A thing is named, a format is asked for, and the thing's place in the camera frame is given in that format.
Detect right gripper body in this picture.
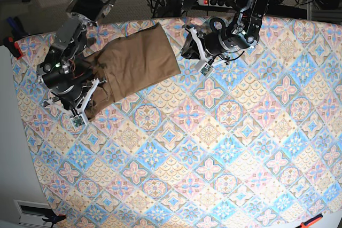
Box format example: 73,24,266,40
43,78,107,118

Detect red black clamp left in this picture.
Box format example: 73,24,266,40
3,37,23,60

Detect orange clamp bottom right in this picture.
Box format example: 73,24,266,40
297,214,323,228

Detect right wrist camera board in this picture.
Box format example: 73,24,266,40
69,113,88,128

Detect patterned tablecloth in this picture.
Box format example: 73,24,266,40
12,18,341,227

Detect orange black clamp bottom left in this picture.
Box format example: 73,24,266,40
42,209,66,225

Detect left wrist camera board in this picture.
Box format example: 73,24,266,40
200,64,214,77

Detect power strip with red switch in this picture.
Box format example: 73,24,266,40
197,0,231,8

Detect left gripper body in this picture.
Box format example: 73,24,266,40
183,25,230,73

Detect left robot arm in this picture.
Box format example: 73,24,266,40
181,0,269,77

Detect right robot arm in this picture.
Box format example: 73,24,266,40
36,0,116,127

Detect tangled black cables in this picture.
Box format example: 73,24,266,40
145,0,188,19

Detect brown t-shirt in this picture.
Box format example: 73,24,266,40
85,23,181,121

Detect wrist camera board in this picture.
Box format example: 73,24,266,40
200,64,214,77
69,113,88,128

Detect white floor vent box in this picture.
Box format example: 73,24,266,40
13,199,53,227

